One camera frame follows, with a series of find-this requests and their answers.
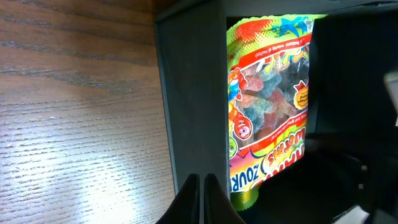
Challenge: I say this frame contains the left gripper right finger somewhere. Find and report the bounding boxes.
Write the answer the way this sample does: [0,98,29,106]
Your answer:
[204,174,246,224]

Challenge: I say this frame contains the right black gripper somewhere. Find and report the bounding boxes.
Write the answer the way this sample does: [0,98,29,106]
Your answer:
[240,11,397,223]

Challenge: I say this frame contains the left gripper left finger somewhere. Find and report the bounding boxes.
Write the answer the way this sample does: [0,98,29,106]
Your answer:
[156,174,200,224]

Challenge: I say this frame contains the dark green gift box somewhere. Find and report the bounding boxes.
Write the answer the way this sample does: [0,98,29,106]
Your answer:
[154,0,398,224]

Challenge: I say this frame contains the Haribo sour worms bag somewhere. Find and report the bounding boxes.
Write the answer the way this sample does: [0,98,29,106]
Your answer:
[226,14,319,211]

